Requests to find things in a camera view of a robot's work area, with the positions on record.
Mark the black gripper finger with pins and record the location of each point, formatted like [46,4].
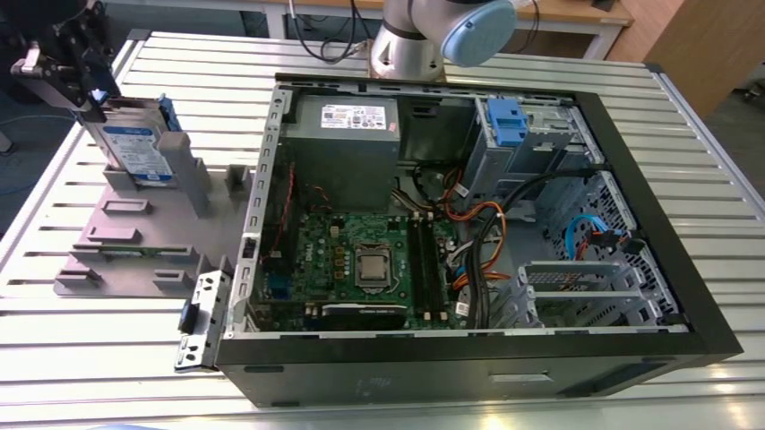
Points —
[53,74]
[92,58]

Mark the hard disk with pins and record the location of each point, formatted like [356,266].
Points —
[130,148]

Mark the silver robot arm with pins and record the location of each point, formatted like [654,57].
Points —
[405,54]

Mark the metal disk bay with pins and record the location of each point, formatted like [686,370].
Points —
[574,267]

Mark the grey parts rack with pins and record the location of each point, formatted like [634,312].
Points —
[149,233]

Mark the green RAM stick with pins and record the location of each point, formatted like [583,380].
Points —
[128,252]

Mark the grey power supply unit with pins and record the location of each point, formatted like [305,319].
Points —
[343,170]

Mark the hinged metal slot retainer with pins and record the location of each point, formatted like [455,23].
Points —
[208,313]

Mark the CPU socket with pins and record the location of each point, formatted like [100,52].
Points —
[373,247]

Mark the green motherboard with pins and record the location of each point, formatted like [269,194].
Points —
[316,286]

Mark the silver CPU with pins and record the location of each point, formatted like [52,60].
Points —
[371,269]

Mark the blue drive latch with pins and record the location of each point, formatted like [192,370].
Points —
[504,121]

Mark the black RAM slot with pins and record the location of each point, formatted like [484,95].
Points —
[419,269]

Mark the black graphics card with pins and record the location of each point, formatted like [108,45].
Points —
[364,312]

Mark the metal optical drive cage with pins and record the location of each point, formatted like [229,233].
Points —
[538,152]

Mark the black PC case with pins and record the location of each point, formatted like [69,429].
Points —
[417,372]

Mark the wooden cabinet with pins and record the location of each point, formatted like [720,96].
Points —
[704,45]

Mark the wooden desk white frame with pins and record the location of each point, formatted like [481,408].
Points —
[588,13]

